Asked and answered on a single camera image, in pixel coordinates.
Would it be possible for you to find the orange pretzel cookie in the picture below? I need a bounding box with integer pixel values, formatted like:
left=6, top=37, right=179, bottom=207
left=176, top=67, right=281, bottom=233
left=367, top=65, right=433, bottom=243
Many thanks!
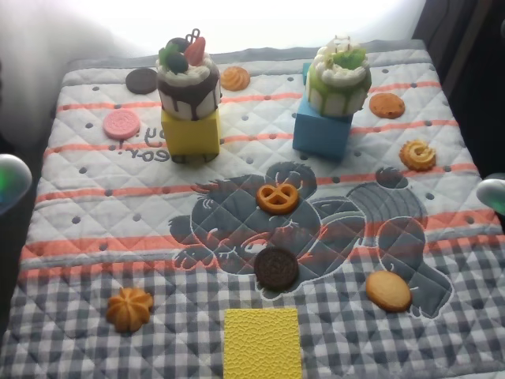
left=255, top=183, right=297, bottom=216

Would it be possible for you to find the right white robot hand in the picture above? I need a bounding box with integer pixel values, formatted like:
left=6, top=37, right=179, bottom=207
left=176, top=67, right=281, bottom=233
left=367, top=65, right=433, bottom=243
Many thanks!
left=476, top=172, right=505, bottom=216

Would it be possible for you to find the orange flower-shaped cookie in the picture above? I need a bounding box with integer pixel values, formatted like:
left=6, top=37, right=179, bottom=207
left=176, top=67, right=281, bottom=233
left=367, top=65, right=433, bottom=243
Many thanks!
left=105, top=287, right=155, bottom=333

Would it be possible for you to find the green toy cake with kiwi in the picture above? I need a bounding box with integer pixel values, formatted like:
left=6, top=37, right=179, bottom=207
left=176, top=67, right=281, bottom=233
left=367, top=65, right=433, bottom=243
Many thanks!
left=305, top=34, right=372, bottom=118

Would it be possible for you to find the pink sandwich cookie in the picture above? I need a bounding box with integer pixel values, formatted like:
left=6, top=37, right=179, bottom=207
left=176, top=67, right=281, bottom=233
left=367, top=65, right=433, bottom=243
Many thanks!
left=103, top=109, right=140, bottom=140

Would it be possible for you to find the chocolate chip cookie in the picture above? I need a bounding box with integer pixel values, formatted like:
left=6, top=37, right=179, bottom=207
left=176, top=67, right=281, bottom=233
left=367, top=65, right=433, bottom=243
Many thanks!
left=368, top=92, right=406, bottom=119

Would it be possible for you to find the golden swirl cookie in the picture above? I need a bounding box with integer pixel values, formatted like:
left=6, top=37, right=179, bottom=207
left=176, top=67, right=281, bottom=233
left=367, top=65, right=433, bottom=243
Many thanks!
left=219, top=66, right=252, bottom=92
left=398, top=138, right=437, bottom=172

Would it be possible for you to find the yellow foam cube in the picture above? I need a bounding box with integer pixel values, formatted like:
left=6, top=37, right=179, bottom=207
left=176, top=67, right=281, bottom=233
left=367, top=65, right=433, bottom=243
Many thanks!
left=160, top=107, right=222, bottom=163
left=223, top=307, right=303, bottom=379

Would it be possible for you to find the plain golden round cookie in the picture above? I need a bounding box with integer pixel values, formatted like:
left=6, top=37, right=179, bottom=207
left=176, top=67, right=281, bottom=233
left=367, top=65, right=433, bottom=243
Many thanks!
left=365, top=270, right=413, bottom=313

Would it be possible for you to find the chocolate toy cake with strawberry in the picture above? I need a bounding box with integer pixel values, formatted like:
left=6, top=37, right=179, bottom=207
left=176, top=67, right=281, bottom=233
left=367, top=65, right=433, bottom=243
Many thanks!
left=155, top=27, right=223, bottom=122

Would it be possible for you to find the grey quilt with bear print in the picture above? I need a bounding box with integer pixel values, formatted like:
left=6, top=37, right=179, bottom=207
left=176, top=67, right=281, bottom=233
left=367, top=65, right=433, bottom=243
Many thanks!
left=0, top=46, right=505, bottom=379

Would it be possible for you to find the blue foam cube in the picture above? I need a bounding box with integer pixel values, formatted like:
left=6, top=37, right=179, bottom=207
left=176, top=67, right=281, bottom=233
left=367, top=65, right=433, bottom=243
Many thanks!
left=292, top=94, right=354, bottom=154

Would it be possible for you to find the chocolate sandwich cookie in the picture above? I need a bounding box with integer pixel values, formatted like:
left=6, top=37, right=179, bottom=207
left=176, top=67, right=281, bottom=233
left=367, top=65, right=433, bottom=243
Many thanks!
left=253, top=246, right=297, bottom=293

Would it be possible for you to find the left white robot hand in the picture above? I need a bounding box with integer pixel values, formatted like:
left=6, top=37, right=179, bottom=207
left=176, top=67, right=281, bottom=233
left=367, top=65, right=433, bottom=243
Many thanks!
left=0, top=154, right=33, bottom=216

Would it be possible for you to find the plain dark brown round cookie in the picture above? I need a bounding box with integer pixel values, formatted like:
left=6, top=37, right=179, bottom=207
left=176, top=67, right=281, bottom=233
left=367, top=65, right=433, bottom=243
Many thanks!
left=125, top=67, right=159, bottom=95

